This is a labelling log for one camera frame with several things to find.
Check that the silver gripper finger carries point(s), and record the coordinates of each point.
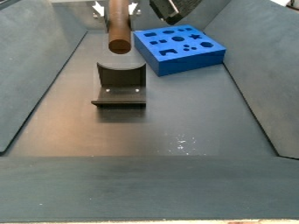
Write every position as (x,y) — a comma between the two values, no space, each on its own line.
(99,9)
(134,9)

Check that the brown cylinder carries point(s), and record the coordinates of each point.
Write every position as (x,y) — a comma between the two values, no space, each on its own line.
(119,29)

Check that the blue shape sorting block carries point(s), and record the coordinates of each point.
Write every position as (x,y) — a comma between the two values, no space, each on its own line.
(176,49)

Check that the black curved holder stand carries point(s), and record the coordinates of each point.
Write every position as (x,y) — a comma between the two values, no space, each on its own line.
(122,86)

